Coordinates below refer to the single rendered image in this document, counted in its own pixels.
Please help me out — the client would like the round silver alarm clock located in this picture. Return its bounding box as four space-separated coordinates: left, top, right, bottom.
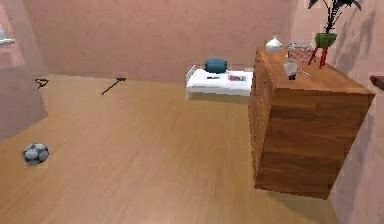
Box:
283 57 299 81

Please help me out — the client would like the house plant in green pot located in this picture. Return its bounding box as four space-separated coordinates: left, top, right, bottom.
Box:
307 0 363 70

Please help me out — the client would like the brown wooden chest of drawers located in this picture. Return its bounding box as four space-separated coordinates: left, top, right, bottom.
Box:
247 45 376 200

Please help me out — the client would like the black bent wire shape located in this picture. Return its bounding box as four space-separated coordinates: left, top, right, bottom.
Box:
34 78 50 90

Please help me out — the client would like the grey and white ball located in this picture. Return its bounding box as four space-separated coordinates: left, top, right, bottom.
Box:
22 142 50 167

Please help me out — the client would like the black thin stick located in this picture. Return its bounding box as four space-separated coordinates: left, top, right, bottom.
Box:
101 77 128 96

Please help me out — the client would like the white wall shelf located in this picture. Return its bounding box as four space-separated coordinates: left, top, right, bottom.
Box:
0 24 16 47

